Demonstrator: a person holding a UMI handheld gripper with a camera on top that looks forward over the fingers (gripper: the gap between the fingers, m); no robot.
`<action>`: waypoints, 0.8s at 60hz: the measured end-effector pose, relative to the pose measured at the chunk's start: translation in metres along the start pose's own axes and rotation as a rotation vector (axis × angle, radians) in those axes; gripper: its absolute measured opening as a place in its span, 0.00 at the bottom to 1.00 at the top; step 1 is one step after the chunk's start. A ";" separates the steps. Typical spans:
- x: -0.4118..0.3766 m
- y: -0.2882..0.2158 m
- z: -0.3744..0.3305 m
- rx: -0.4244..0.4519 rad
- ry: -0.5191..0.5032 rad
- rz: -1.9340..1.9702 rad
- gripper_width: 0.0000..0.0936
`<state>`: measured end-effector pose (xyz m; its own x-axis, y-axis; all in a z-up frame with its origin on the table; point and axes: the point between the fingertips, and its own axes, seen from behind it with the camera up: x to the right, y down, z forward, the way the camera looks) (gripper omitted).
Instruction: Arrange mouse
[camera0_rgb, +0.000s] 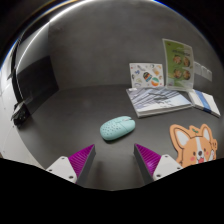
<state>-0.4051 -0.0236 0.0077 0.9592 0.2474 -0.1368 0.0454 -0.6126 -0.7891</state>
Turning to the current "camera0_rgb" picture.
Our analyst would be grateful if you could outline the white wall socket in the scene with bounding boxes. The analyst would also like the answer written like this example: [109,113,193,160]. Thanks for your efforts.
[194,61,202,76]
[206,67,213,82]
[200,64,208,79]

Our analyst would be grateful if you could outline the mint green computer mouse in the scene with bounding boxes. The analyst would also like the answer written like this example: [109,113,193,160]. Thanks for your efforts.
[99,115,137,142]

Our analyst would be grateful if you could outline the white book with blue stripe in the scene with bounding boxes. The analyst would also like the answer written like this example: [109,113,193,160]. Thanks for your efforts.
[187,89,222,118]

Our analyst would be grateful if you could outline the black clamp stand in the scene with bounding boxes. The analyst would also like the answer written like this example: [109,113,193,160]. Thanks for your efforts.
[7,35,33,128]

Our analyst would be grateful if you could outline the orange corgi-shaped mouse pad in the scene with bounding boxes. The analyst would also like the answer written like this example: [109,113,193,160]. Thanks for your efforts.
[169,123,218,169]

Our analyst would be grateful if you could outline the green menu sign stand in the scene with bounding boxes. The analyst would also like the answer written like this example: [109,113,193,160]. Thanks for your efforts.
[162,38,195,92]

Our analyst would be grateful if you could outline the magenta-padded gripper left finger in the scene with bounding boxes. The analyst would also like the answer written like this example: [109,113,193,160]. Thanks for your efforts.
[45,143,97,188]

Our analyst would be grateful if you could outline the grey striped magazine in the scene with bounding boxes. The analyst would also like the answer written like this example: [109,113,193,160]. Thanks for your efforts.
[125,87,194,119]

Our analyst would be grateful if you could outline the white sticker sheet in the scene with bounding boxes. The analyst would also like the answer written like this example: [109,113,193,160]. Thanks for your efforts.
[129,62,165,90]

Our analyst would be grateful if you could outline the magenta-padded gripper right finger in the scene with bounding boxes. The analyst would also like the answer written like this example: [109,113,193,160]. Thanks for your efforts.
[133,143,184,185]

